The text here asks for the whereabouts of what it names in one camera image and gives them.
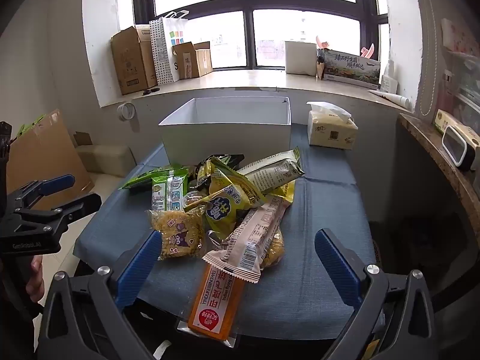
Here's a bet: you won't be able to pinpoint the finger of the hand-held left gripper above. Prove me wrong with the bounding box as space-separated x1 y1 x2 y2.
0 193 103 241
7 173 76 211

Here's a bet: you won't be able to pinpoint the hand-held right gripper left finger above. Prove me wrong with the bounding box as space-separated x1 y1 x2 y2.
37 229 177 360

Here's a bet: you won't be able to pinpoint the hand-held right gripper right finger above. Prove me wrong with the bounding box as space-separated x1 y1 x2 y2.
314 228 436 360

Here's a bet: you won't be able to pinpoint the yellow noodle packet purple cartoon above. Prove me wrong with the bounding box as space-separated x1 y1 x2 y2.
147 209 206 261

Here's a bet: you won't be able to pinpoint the bright green packet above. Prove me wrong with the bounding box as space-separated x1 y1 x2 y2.
118 163 181 191

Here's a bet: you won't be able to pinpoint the green and white packet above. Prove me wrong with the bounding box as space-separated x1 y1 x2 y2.
151 169 189 212

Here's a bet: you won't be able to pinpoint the orange snack packet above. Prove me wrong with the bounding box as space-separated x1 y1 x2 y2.
176 260 248 346

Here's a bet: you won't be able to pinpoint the clear jelly cup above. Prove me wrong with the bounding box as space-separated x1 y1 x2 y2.
184 191 207 211

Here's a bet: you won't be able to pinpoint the long pink beige packet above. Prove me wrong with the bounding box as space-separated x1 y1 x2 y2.
202 197 292 284

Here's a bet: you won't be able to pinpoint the yellow pouch red print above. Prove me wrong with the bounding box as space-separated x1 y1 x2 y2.
262 178 297 205

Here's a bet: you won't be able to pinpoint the yellow chips bag blue label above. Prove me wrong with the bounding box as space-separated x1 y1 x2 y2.
204 157 269 234

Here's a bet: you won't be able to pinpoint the long cream green packet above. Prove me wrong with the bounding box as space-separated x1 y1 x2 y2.
238 147 305 196

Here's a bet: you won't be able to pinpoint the white foam board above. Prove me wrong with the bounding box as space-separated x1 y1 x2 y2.
158 97 292 166

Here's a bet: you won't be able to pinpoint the person's left hand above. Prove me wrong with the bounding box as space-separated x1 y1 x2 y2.
25 257 46 303

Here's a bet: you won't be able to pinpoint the beige box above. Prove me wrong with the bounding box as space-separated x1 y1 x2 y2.
75 143 136 178

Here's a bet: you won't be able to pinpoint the green clips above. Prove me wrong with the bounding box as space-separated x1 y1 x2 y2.
14 114 46 136

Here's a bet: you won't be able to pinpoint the blue tablecloth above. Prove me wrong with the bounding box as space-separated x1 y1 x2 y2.
73 122 377 331

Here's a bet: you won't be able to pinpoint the cream tissue pack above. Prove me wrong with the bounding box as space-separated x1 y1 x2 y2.
306 101 359 151

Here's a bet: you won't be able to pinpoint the large cardboard box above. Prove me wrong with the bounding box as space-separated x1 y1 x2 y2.
110 25 158 95

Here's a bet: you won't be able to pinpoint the brown stone countertop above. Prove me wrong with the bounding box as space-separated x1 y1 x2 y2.
398 112 480 233

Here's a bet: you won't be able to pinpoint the white alarm clock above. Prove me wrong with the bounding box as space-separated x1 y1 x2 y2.
442 124 478 171

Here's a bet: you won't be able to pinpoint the polka dot shopping bag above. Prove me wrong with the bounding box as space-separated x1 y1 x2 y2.
149 10 189 85

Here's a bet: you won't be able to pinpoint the small open cardboard box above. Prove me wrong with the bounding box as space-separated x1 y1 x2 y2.
172 41 214 80

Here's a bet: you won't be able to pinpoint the white tube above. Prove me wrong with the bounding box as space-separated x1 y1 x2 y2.
369 89 410 107

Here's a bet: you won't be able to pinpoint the green and cream box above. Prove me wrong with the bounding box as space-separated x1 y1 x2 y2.
433 109 480 140

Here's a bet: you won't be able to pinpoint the white bottle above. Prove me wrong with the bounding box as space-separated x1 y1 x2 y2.
380 60 399 94

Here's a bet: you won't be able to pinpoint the landscape printed box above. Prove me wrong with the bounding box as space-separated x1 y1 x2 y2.
322 49 381 90

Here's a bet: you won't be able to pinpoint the white box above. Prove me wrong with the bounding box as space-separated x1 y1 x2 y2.
284 40 317 76

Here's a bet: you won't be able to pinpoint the clear plastic storage drawers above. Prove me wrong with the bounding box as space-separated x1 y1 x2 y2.
442 19 480 128

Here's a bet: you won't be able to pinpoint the white beaded cord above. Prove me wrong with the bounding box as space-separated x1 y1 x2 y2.
417 0 448 118

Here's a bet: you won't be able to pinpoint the dark window frame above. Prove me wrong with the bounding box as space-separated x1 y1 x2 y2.
131 0 391 73

